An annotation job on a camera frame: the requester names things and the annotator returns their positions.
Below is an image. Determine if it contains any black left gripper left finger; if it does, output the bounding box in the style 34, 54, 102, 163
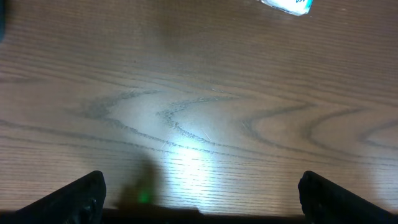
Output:
1, 170, 106, 224

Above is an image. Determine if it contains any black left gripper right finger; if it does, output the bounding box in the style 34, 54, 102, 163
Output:
298, 170, 397, 224

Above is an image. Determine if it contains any teal small snack packet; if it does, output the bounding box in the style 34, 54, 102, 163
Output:
259, 0, 313, 16

